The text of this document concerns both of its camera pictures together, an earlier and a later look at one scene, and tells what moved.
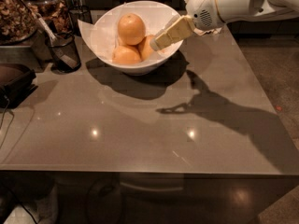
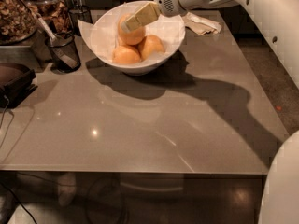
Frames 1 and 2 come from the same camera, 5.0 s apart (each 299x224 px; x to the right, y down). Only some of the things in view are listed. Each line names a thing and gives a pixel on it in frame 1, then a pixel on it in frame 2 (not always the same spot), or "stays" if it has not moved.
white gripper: (202, 6) to (165, 1)
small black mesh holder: (79, 12) stays
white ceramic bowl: (104, 34) stays
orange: (131, 29) stays
